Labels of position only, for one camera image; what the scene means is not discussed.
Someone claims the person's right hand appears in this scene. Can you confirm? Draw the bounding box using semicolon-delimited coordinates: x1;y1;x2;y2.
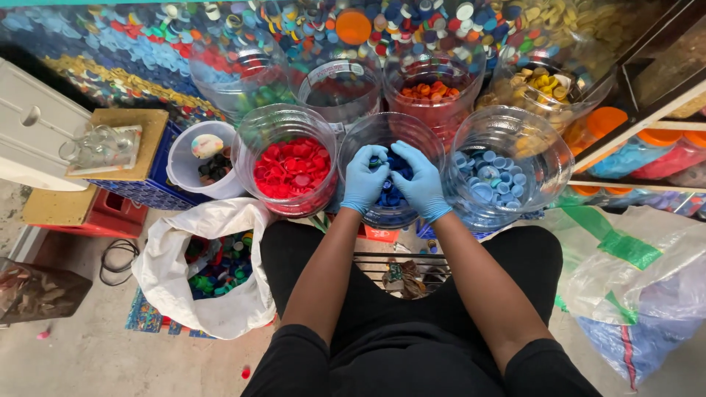
389;140;453;225

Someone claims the person's left hand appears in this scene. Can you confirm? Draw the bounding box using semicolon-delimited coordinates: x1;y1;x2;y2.
340;144;391;216

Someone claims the pile of dark blue caps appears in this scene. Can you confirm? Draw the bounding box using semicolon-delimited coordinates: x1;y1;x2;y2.
368;148;416;209

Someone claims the clear tub holding dark blue caps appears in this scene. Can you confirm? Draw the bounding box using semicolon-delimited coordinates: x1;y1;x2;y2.
338;112;446;230

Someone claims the clear tub holding orange caps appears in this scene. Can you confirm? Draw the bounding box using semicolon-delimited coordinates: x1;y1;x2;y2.
383;51;487;136

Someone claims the pile of orange caps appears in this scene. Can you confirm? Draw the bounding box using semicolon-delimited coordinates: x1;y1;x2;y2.
400;81;461;101

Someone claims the empty clear tub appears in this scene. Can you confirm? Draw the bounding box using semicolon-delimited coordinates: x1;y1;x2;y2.
291;55;385;129

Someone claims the pile of red caps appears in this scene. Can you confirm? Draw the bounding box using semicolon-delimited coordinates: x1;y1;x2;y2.
254;137;332;199

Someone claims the small red crate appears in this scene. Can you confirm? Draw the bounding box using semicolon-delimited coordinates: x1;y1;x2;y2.
357;223;401;244

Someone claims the pile of light blue caps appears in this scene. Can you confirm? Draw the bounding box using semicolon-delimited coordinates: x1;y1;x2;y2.
453;150;528;210

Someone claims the clear tub holding red caps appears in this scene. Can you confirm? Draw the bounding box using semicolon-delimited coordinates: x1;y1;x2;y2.
232;104;339;218

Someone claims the crumpled brown wrapper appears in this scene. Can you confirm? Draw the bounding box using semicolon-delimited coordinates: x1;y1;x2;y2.
382;260;429;301

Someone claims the large orange lid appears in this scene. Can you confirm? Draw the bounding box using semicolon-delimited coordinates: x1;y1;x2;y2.
335;9;374;46

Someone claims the big heap of mixed caps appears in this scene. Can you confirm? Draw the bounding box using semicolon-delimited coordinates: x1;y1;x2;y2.
160;0;663;75

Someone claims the clear tub holding light blue caps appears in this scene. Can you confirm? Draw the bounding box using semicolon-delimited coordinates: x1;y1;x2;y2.
445;105;575;232

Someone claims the pile of black caps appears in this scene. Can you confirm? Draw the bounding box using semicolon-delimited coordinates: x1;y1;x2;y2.
197;147;234;184

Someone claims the pile of yellow caps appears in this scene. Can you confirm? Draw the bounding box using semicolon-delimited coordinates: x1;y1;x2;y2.
510;67;574;105

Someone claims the clear tub holding green caps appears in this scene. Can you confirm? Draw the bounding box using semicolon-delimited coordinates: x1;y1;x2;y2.
189;29;294;121

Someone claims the pastel speckled round lid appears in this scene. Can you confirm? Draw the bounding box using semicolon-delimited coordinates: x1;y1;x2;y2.
191;134;224;160

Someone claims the clear tub holding yellow caps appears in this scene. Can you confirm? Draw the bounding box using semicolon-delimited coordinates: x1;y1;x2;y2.
479;30;616;136

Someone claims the white bucket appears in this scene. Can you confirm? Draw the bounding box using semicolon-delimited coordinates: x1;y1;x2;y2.
167;121;247;200

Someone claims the heap of mixed caps in sack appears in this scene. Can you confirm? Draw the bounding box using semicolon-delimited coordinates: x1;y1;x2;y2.
185;230;254;301

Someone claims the person's black clothing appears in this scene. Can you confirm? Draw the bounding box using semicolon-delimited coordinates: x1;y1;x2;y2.
240;219;603;397

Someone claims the large wooden board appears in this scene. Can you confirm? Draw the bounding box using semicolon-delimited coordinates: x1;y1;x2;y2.
65;108;170;180

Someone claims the blue plastic crate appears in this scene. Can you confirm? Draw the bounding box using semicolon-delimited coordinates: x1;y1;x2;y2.
87;120;214;211

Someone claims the white sack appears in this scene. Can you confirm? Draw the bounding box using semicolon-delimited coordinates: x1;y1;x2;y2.
131;197;278;340

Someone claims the wooden shelf with cap jars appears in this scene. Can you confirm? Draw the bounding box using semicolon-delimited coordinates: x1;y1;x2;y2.
563;0;706;218

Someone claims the clear plastic bag green tape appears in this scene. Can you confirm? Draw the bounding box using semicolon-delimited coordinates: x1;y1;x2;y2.
549;205;706;327

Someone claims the red plastic crate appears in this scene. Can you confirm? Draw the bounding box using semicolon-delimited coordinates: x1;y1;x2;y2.
32;187;149;239

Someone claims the clear glass jug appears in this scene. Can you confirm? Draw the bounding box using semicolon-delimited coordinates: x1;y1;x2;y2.
58;125;143;172

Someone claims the bottle cap mosaic panel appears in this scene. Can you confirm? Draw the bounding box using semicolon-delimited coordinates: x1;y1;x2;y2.
0;4;227;123

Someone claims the colourful cap mosaic mat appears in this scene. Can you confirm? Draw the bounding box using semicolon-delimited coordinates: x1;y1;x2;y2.
125;286;217;339

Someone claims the blue woven bag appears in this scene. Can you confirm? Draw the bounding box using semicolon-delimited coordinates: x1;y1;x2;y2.
575;287;706;389

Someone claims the small wooden board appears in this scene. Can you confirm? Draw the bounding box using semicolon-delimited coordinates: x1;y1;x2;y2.
21;184;100;226

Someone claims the white cabinet door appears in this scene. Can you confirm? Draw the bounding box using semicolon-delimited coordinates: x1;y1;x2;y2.
0;57;93;193

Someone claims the brown plastic bag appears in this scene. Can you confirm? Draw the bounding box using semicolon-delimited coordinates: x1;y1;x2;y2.
0;257;93;325

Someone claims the metal wire rack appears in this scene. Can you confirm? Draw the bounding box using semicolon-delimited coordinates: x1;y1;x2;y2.
352;251;452;294

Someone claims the black cable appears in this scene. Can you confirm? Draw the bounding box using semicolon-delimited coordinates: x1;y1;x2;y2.
99;238;141;287

